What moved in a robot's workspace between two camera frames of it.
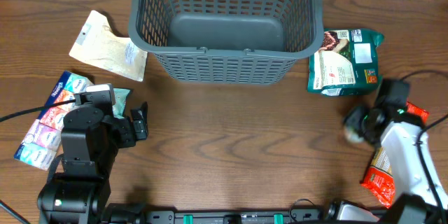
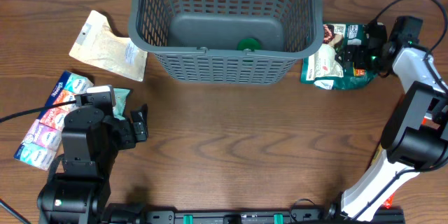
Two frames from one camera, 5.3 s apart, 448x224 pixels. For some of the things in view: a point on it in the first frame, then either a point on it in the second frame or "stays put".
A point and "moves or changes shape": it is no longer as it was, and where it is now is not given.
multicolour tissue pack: [39, 146] stays put
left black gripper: [132, 128] stays put
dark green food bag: [346, 64] moves or changes shape
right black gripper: [355, 122] to [352, 56]
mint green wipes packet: [121, 96] stays put
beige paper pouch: [97, 44] stays put
